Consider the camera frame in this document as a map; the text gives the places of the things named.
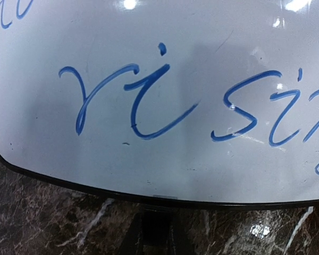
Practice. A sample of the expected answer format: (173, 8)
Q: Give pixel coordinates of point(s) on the white whiteboard black frame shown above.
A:
(180, 103)

